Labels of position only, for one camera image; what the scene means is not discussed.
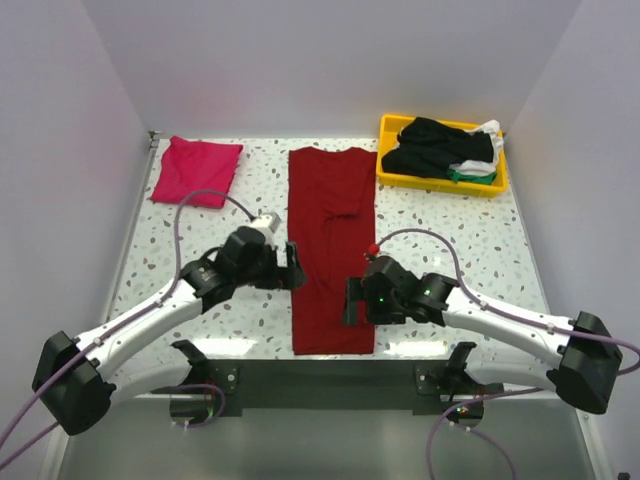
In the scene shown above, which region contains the folded pink t shirt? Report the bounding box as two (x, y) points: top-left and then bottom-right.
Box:
(151, 136), (244, 205)

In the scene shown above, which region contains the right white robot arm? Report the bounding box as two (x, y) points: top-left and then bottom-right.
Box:
(342, 256), (622, 414)

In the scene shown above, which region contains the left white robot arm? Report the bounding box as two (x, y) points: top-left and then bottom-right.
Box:
(32, 222), (306, 436)

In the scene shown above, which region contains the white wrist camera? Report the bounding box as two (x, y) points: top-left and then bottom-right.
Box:
(249, 212), (282, 244)
(364, 243), (381, 262)

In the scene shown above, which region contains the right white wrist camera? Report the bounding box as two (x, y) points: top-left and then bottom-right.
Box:
(364, 243), (381, 262)

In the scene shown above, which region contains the aluminium frame rail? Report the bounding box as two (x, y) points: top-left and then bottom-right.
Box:
(102, 131), (161, 323)

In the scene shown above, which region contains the white t shirt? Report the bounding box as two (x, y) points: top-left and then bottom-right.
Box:
(449, 120), (504, 181)

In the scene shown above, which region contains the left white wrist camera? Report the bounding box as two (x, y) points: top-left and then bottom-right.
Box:
(249, 212), (282, 244)

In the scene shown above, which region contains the dark red t shirt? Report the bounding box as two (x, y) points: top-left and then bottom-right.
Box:
(287, 147), (376, 355)

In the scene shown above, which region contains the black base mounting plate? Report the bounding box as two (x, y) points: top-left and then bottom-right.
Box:
(169, 358), (494, 417)

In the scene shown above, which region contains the green t shirt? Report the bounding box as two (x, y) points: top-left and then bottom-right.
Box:
(447, 169), (497, 185)

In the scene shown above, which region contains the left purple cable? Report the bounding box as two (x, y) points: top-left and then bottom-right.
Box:
(0, 189), (256, 466)

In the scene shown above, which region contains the black t shirt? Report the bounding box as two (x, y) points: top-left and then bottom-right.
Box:
(382, 117), (465, 180)

